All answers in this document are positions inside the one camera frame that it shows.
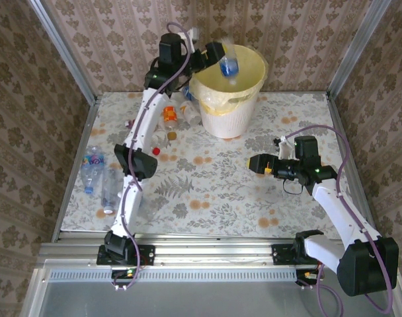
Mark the clear bottle blue label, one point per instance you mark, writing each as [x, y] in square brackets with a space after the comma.
[229, 66]

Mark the white ribbed plastic bin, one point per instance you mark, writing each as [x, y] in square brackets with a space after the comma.
[227, 122]

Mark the orange label bottle brown cap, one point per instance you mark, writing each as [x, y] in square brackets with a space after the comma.
[170, 115]

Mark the large clear bottle pink label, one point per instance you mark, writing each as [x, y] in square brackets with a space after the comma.
[93, 165]

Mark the plain clear plastic bottle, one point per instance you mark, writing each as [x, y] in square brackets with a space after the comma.
[110, 191]

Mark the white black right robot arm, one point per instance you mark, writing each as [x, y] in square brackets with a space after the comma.
[340, 208]

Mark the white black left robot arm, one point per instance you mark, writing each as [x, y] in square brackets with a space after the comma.
[135, 204]

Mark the yellow transparent bin liner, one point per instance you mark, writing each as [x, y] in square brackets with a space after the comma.
[247, 66]

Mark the floral table cover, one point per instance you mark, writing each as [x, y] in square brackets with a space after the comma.
[221, 204]

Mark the black controller board orange plug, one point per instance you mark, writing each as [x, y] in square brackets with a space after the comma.
[303, 275]

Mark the grey metal panel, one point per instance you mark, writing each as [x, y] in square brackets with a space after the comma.
[204, 300]

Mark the black controller board green light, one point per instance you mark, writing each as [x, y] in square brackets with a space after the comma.
[121, 272]

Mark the aluminium table side rail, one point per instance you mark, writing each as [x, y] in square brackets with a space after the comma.
[332, 104]
[76, 165]

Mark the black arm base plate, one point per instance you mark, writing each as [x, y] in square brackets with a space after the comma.
[148, 254]
[282, 254]

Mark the long aluminium mounting rail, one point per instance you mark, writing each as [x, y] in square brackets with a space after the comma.
[214, 251]

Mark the aluminium frame post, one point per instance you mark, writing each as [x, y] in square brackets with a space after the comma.
[357, 49]
[64, 49]

